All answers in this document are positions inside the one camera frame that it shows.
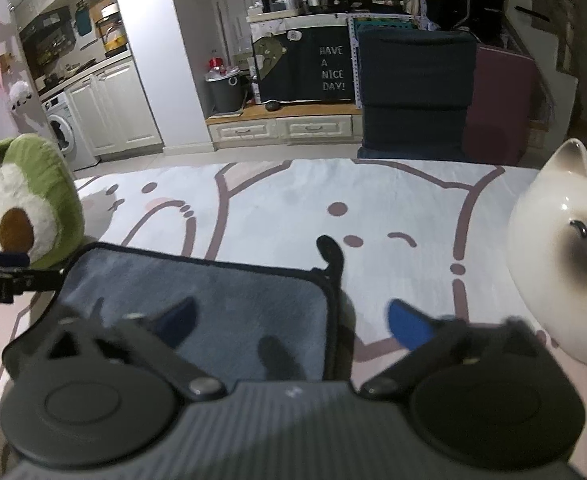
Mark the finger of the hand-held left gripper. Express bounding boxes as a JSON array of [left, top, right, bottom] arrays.
[[0, 248, 70, 294]]

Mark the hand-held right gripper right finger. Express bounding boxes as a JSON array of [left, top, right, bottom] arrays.
[[359, 299, 550, 402]]

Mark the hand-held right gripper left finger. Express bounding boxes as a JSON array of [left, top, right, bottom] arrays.
[[46, 297, 225, 402]]

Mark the blue-grey towel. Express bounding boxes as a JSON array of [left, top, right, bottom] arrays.
[[1, 235, 358, 387]]

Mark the avocado plush toy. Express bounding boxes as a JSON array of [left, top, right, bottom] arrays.
[[0, 136, 86, 269]]

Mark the white washing machine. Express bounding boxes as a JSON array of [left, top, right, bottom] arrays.
[[40, 91, 100, 171]]

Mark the cat print blanket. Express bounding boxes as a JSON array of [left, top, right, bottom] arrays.
[[0, 158, 587, 480]]

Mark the white plush toy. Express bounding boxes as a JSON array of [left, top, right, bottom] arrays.
[[8, 81, 35, 111]]

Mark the white cat-shaped ceramic vase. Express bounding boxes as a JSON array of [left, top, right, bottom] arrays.
[[507, 138, 587, 367]]

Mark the white kitchen cabinet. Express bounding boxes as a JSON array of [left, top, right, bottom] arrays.
[[66, 57, 165, 159]]

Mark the white drawer bench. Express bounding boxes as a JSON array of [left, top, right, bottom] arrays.
[[206, 104, 367, 151]]

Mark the black oven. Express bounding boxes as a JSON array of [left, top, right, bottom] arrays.
[[20, 7, 75, 67]]

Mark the grey trash bin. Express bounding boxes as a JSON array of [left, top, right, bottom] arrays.
[[206, 74, 248, 115]]

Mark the maroon cushion panel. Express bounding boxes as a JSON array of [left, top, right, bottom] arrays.
[[463, 43, 540, 166]]

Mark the dark blue folding chair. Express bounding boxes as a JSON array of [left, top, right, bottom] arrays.
[[357, 27, 477, 161]]

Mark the yellow glass jar appliance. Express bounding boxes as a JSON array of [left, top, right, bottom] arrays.
[[96, 4, 127, 57]]

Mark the black lettered cabinet cover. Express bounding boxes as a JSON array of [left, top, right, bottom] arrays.
[[250, 24, 358, 104]]

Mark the white stair shelf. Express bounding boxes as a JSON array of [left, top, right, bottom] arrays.
[[502, 0, 582, 77]]

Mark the white shelf rack with bottles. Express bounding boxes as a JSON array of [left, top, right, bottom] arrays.
[[240, 0, 300, 24]]

